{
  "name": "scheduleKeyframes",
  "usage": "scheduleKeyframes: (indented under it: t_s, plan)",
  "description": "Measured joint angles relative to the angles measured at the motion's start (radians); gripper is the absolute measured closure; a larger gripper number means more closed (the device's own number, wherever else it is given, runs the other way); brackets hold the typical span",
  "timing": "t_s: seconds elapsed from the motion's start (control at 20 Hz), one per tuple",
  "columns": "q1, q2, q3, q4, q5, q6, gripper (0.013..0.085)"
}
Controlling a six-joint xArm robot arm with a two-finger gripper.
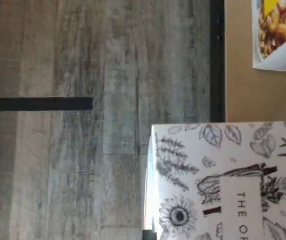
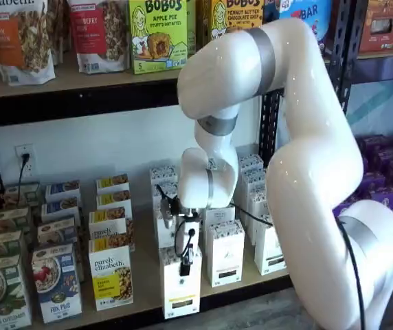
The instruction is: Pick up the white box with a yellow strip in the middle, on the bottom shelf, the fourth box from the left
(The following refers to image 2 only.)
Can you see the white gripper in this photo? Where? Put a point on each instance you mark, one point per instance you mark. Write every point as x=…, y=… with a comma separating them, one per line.
x=187, y=242

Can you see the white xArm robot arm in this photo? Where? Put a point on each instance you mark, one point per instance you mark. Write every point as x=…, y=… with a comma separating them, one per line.
x=303, y=103

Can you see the white yellow granola box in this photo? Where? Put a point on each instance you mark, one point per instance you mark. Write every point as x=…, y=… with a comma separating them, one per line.
x=110, y=275
x=112, y=199
x=107, y=223
x=112, y=181

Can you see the blue cereal box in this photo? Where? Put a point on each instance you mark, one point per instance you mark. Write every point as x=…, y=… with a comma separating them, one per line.
x=57, y=232
x=62, y=189
x=57, y=285
x=60, y=208

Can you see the green cereal box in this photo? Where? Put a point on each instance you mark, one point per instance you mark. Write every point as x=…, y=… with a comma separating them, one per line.
x=21, y=194
x=0, y=292
x=0, y=242
x=11, y=220

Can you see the black metal shelf rack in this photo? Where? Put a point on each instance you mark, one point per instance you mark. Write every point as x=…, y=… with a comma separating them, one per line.
x=79, y=106
x=385, y=70

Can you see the green Bobo's apple pie box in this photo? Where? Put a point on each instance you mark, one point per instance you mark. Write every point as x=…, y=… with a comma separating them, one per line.
x=191, y=27
x=157, y=38

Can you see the yellow Bobo's peanut butter box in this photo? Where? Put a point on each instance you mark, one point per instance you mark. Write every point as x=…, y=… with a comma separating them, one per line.
x=237, y=17

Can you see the blue Zbar box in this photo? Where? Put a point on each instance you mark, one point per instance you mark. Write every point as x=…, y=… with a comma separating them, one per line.
x=306, y=13

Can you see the orange snack box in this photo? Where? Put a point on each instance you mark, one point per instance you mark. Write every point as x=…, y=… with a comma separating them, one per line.
x=382, y=27

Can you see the red label granola bag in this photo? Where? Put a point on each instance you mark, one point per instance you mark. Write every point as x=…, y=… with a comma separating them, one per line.
x=97, y=38

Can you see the white granola bag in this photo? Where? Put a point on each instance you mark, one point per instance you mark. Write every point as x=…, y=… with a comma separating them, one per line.
x=59, y=31

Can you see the orange label granola bag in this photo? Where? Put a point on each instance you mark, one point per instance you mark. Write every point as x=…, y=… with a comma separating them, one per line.
x=14, y=41

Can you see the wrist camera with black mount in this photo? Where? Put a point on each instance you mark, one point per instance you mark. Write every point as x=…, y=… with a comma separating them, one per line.
x=167, y=211

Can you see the white wall outlet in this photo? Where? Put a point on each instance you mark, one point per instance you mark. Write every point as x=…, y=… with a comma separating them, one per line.
x=24, y=168

